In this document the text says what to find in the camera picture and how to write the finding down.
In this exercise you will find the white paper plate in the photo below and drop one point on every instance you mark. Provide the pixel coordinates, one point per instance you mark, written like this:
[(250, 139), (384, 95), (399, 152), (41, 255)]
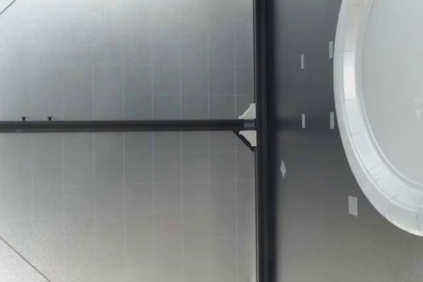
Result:
[(393, 97)]

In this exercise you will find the black frame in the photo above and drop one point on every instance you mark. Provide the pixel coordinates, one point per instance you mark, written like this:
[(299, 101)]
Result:
[(263, 64)]

